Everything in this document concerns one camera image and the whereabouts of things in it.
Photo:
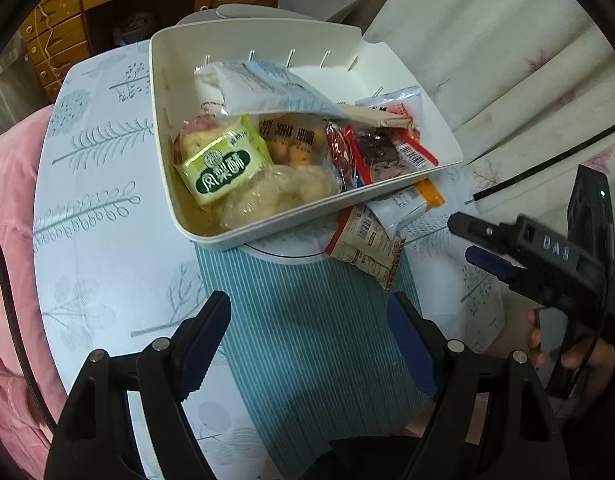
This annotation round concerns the brown nut candy packet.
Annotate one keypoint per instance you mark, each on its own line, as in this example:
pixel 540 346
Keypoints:
pixel 341 156

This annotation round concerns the wooden desk with drawers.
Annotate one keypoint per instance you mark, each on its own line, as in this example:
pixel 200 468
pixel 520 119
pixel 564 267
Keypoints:
pixel 61 33

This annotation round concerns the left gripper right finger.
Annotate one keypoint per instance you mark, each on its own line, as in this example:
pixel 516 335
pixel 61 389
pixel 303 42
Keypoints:
pixel 420 342

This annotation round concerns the white blue printed snack bag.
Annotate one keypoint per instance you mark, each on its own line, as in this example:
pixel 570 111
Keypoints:
pixel 236 88

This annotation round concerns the puffed rice snack bag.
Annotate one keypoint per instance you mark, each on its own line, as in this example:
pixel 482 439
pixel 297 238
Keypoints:
pixel 195 135

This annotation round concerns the blue foil snack packet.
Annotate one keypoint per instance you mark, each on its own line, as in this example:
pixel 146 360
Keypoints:
pixel 357 181

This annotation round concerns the white floral curtain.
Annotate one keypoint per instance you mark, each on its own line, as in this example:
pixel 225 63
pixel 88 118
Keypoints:
pixel 527 87

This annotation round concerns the person's right hand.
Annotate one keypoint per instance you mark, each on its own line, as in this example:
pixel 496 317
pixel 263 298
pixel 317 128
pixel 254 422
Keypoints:
pixel 597 359

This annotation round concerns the green pastry packet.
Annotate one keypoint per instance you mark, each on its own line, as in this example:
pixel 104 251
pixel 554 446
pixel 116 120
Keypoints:
pixel 226 163

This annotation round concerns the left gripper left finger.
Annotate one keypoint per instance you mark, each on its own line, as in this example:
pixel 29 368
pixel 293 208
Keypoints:
pixel 196 342

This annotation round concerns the orange white snack packet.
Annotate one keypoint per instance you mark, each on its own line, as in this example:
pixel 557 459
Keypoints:
pixel 399 209

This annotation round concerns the tree patterned tablecloth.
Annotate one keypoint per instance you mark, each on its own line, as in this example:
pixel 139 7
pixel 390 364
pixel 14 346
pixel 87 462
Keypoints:
pixel 308 358

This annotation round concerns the pink quilt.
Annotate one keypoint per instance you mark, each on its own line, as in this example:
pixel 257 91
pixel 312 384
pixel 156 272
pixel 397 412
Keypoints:
pixel 22 430

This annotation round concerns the white plastic storage box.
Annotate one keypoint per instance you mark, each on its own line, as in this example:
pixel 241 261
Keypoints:
pixel 336 61

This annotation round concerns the dark dried fruit packet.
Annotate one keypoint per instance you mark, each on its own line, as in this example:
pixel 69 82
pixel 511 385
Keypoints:
pixel 377 156

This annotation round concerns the small cookies clear bag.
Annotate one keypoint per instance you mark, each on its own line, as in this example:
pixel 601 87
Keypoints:
pixel 295 139

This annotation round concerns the red striped cracker packet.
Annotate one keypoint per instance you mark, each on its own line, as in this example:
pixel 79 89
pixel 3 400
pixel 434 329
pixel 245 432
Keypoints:
pixel 362 242

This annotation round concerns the red white snack packet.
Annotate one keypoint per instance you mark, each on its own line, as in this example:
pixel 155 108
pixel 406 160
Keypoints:
pixel 405 102

